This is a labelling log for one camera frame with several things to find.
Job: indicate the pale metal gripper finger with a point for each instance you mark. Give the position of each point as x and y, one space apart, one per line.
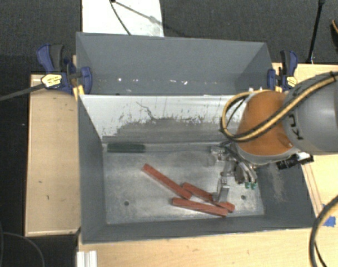
224 191
215 155

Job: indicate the red-brown flat block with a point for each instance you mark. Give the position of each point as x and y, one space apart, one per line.
198 191
199 207
166 181

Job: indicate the grey metal bin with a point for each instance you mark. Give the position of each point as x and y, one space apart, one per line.
163 177

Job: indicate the dark green flat block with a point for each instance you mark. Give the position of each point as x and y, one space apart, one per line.
126 148

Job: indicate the pale wood flat board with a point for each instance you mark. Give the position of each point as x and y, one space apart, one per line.
52 160

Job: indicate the black cylinder on white bracket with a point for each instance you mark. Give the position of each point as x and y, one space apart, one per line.
292 161

